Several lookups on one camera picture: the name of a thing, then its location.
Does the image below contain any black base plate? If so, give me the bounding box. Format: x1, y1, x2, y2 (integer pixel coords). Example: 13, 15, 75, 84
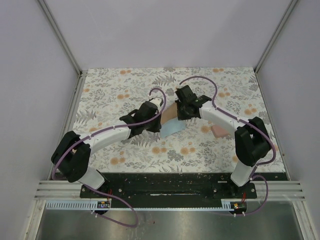
49, 171, 258, 201

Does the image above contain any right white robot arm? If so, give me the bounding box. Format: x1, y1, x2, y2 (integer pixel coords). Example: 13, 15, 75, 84
175, 85, 274, 198

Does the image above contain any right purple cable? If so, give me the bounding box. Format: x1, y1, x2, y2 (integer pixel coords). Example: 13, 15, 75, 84
177, 75, 277, 217

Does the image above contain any right aluminium frame post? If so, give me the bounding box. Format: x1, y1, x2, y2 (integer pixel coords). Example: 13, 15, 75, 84
254, 0, 301, 73

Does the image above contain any purple cable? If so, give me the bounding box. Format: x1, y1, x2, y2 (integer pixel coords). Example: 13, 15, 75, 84
177, 75, 277, 217
51, 87, 168, 228

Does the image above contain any left aluminium frame post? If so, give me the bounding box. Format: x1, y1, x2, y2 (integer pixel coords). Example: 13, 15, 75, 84
37, 0, 83, 76

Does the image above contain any aluminium frame post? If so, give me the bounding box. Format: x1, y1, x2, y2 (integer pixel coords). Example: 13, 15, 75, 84
37, 0, 83, 76
254, 0, 301, 73

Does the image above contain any pink glasses case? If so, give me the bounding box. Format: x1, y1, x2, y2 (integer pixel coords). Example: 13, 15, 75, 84
211, 124, 229, 138

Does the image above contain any floral table mat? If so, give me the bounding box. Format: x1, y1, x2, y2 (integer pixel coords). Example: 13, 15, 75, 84
72, 67, 276, 173

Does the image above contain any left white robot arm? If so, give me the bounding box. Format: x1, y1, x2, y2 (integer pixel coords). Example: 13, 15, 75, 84
51, 97, 166, 198

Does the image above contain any blue cleaning cloth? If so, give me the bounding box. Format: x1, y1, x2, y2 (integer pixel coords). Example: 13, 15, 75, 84
160, 118, 186, 138

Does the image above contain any flag pattern glasses case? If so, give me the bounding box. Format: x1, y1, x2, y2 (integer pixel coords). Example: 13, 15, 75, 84
160, 102, 177, 125

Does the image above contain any white cable duct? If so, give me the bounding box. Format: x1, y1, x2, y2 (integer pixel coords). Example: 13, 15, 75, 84
45, 199, 234, 212

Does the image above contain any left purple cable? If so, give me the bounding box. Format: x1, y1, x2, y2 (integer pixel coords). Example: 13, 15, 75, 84
51, 87, 168, 228

